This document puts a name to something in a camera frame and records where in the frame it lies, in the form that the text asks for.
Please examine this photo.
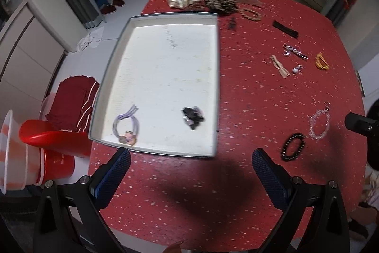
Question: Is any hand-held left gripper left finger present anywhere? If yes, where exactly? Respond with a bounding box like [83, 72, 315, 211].
[32, 148, 131, 253]

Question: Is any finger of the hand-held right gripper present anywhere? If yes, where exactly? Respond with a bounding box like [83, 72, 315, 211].
[344, 112, 379, 140]

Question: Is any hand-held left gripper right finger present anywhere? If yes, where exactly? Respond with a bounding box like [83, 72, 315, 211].
[252, 148, 351, 253]

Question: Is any clear crystal bracelet with clasp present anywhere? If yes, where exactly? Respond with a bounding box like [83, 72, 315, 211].
[309, 102, 331, 141]

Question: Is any yellow hair tie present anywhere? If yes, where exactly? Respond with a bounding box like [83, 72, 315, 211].
[315, 52, 330, 71]

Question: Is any silver rhinestone hair clip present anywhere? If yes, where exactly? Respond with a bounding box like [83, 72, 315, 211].
[283, 45, 308, 60]

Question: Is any white shallow tray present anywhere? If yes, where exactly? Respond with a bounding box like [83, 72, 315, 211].
[88, 12, 221, 158]

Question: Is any person's left hand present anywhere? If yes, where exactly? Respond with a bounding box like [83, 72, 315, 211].
[164, 240, 184, 253]

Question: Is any red bucket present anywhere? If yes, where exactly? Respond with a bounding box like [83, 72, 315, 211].
[38, 149, 76, 185]

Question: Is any red plastic chair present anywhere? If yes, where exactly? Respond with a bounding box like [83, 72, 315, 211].
[19, 120, 91, 159]

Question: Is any red sweater with white stripes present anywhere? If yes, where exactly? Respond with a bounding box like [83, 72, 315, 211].
[44, 75, 99, 133]

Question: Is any red speckled tablecloth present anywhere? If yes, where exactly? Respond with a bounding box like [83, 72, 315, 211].
[88, 0, 366, 252]

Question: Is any black hair clip with beads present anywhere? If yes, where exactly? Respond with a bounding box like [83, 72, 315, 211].
[181, 106, 205, 130]

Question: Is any pink plastic basin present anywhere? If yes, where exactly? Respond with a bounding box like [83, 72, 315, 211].
[40, 93, 57, 121]

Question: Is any long black hair clip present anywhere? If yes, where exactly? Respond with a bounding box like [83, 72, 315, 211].
[272, 20, 299, 39]

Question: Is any white cloth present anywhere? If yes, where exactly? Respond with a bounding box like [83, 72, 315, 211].
[76, 28, 104, 52]

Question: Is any white cabinet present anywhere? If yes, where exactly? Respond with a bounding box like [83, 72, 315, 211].
[0, 0, 68, 114]

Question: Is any pair of red slippers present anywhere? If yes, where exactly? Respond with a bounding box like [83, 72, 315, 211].
[101, 0, 126, 15]

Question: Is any leopard print scrunchie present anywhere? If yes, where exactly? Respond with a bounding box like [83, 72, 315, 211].
[202, 0, 237, 16]

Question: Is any black bead bracelet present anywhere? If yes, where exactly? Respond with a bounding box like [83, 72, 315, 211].
[281, 133, 306, 161]

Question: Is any purple hair tie with flower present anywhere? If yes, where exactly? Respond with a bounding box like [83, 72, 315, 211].
[113, 104, 140, 145]

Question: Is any beige knotted hair tie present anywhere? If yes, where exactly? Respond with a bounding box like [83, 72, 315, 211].
[270, 54, 291, 80]

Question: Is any beige braided hair tie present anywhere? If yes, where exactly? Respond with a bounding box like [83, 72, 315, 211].
[239, 8, 262, 21]

